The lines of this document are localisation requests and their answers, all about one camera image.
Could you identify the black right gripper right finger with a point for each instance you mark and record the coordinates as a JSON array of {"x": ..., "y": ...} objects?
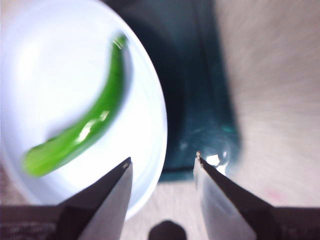
[{"x": 237, "y": 220}]

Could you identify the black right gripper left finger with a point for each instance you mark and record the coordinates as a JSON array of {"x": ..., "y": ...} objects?
[{"x": 75, "y": 220}]

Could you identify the long green pepper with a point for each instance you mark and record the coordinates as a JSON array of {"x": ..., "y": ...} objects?
[{"x": 100, "y": 112}]

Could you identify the black flat tray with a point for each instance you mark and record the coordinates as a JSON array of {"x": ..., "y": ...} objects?
[{"x": 187, "y": 75}]

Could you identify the pale blue plate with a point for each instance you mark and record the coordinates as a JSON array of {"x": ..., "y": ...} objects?
[{"x": 62, "y": 50}]

